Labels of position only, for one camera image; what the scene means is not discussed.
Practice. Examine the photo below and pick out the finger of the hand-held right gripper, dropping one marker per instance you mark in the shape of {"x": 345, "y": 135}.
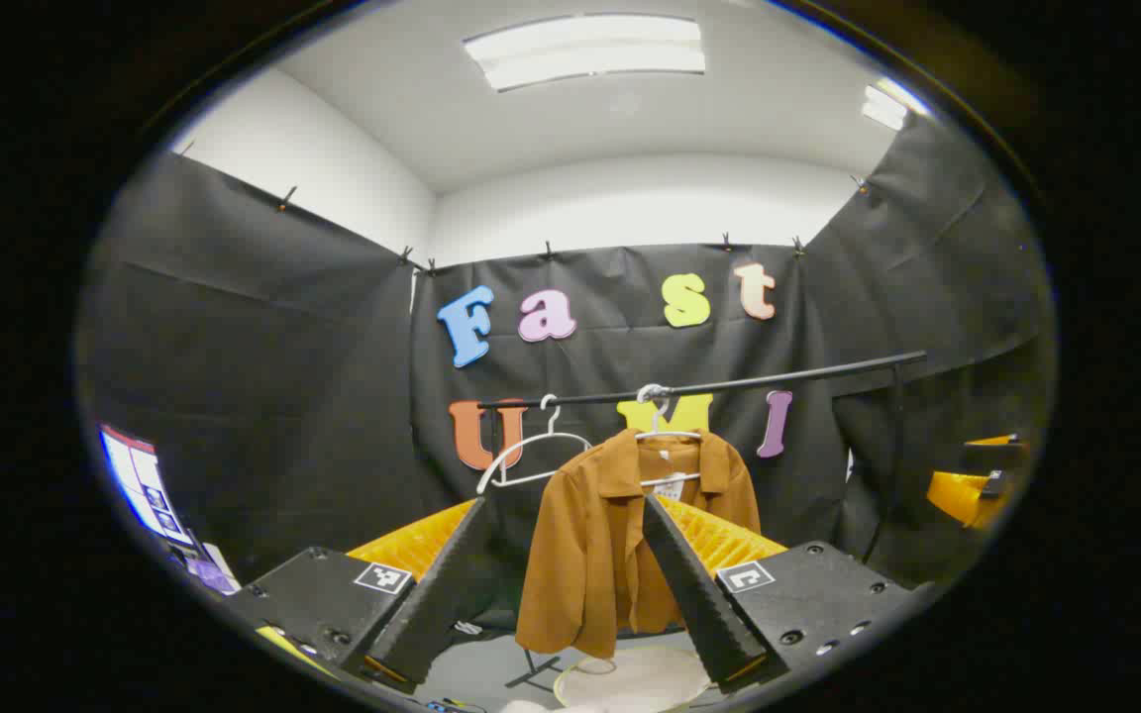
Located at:
{"x": 994, "y": 456}
{"x": 967, "y": 500}

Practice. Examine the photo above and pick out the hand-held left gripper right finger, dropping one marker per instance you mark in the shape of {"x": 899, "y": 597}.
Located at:
{"x": 699, "y": 594}

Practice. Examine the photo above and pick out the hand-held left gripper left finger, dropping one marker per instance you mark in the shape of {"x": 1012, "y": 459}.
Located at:
{"x": 437, "y": 594}

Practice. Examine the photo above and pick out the white round laundry hamper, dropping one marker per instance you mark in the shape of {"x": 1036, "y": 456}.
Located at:
{"x": 630, "y": 678}

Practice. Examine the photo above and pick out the brown shirt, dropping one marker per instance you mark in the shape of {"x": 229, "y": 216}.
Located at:
{"x": 580, "y": 555}

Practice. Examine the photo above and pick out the white hanger with taped hook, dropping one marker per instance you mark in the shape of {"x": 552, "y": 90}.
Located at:
{"x": 665, "y": 434}

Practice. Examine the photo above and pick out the white plastic hanger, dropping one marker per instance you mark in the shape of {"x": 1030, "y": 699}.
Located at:
{"x": 531, "y": 479}

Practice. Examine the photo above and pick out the black clothes rack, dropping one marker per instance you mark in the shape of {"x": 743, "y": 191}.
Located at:
{"x": 788, "y": 373}

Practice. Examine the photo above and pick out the black backdrop cloth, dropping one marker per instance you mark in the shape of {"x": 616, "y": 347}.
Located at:
{"x": 283, "y": 396}

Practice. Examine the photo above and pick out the white printed poster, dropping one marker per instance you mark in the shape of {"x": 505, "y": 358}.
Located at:
{"x": 140, "y": 480}

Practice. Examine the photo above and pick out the small ceiling light panel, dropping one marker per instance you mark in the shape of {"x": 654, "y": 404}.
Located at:
{"x": 884, "y": 107}

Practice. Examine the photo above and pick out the row of black backdrop clips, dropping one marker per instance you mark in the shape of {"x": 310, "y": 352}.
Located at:
{"x": 285, "y": 196}

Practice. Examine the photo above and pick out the large ceiling light panel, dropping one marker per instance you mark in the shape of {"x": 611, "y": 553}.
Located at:
{"x": 585, "y": 50}

